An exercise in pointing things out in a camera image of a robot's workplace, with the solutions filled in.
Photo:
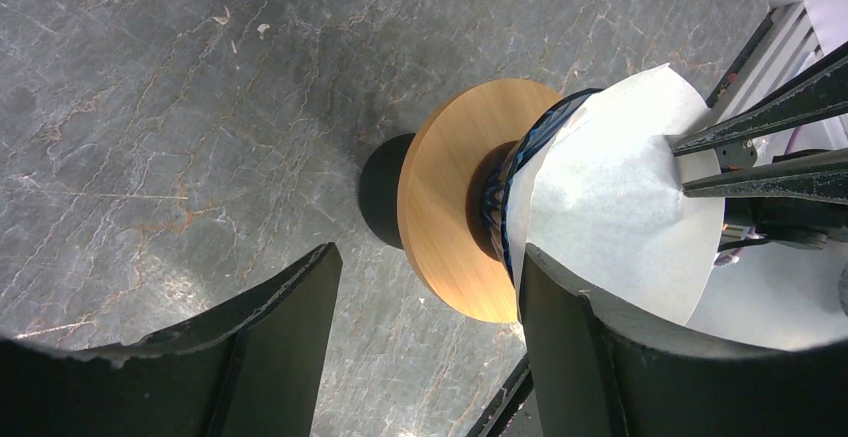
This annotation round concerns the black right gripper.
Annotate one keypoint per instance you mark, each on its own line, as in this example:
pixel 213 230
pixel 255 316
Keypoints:
pixel 816 176

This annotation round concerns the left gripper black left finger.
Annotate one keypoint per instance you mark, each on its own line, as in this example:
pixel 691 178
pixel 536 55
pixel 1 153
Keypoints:
pixel 250 366

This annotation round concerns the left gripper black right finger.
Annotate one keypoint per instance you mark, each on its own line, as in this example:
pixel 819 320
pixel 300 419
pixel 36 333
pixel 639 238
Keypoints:
pixel 604 367

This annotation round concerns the white paper coffee filter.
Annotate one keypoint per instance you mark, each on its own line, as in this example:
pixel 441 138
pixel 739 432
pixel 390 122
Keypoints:
pixel 605 198

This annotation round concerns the blue coffee filter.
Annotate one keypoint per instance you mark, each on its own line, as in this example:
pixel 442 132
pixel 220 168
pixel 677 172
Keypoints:
pixel 495 196

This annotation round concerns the orange coffee dripper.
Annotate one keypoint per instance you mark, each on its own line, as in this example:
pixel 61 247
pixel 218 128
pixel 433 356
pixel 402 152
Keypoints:
pixel 420 192

